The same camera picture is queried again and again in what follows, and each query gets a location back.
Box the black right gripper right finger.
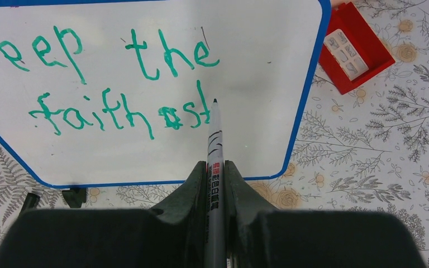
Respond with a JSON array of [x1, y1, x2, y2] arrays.
[[224, 161, 418, 267]]

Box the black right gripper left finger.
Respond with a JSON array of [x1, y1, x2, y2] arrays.
[[0, 161, 206, 267]]

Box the green whiteboard marker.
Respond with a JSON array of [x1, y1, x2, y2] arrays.
[[204, 99, 227, 267]]

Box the blue framed whiteboard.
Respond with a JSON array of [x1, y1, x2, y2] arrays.
[[0, 1, 331, 188]]

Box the black whiteboard marker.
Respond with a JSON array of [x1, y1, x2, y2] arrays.
[[19, 193, 40, 214]]

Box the red rectangular frame block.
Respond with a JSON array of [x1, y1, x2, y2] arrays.
[[319, 2, 395, 95]]

